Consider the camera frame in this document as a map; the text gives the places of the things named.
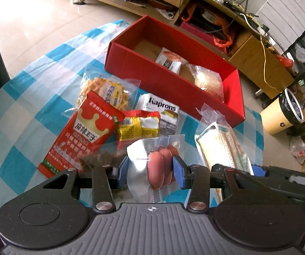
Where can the long cracker packet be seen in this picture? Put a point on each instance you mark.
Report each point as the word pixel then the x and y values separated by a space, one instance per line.
pixel 221 148

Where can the red flat box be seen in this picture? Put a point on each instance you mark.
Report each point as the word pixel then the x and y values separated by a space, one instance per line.
pixel 197 32

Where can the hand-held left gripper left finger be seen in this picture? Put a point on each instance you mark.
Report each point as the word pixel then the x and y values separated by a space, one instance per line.
pixel 121 171

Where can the blue checkered tablecloth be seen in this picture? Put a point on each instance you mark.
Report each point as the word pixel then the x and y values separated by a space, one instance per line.
pixel 22 111

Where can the white cake packet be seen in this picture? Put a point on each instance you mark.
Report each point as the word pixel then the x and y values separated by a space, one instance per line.
pixel 163 111

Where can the white slatted panel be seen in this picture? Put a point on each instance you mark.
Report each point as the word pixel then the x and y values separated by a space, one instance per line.
pixel 288 10

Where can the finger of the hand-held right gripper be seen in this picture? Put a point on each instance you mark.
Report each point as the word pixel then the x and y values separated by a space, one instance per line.
pixel 260 170

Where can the yellow red snack packet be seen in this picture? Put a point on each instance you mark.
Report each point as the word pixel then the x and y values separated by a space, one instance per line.
pixel 139 127

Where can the beige trash bin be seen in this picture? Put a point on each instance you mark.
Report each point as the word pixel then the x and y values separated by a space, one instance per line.
pixel 274 117

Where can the sausage packet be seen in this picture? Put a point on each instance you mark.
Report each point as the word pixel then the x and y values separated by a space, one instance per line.
pixel 157 164

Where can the small white orange packet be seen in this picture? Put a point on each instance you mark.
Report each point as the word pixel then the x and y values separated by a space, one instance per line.
pixel 169 59

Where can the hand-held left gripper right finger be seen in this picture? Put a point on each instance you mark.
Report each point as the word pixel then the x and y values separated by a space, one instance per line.
pixel 178 171

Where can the waffle packet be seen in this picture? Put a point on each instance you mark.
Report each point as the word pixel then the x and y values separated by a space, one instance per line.
pixel 107 90

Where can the orange plastic bag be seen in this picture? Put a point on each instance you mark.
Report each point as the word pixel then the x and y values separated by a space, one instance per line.
pixel 221 41

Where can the red crown snack packet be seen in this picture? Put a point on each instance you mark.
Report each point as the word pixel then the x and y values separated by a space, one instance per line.
pixel 86 127

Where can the wooden cabinet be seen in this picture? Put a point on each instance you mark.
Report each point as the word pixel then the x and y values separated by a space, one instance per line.
pixel 248 58

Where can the white plastic bag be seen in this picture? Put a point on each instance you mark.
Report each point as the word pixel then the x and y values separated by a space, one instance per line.
pixel 299 151

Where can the bun packet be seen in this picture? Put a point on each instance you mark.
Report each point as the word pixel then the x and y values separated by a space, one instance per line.
pixel 207 81

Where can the red cardboard box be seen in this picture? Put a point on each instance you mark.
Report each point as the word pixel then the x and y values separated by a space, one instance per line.
pixel 152 69

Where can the red plastic bag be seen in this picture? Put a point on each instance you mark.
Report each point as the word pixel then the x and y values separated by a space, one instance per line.
pixel 285 61

